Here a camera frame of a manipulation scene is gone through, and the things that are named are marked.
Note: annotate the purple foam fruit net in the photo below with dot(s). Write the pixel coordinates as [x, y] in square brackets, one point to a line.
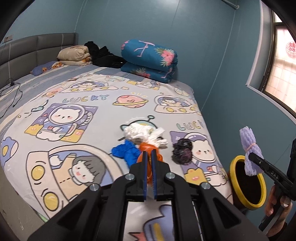
[249, 145]

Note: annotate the black clothes pile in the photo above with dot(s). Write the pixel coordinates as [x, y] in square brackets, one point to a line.
[101, 57]

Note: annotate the blue cartoon pillow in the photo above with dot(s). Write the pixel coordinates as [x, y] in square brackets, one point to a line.
[46, 67]

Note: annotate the blue floral folded quilt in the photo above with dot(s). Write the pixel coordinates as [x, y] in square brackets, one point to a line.
[149, 60]

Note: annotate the wall power socket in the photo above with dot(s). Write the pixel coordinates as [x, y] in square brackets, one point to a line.
[8, 38]

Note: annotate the beige folded blanket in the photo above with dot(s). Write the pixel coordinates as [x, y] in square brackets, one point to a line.
[75, 56]

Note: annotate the grey padded headboard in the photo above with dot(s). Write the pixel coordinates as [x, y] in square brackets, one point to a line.
[19, 57]

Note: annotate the window with grey frame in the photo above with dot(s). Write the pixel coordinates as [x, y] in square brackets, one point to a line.
[272, 74]

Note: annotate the black plastic bag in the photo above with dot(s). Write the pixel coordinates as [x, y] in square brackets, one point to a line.
[182, 151]

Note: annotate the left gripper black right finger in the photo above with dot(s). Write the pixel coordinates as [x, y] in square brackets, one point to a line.
[162, 190]

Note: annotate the white tissue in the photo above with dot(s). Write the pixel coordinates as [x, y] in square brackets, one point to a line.
[145, 134]

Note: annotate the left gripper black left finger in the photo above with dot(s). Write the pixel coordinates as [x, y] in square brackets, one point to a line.
[137, 187]

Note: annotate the cartoon print bed sheet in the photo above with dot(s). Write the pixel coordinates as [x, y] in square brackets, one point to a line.
[58, 129]

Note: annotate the yellow rimmed trash bin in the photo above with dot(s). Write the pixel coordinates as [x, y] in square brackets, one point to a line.
[249, 192]

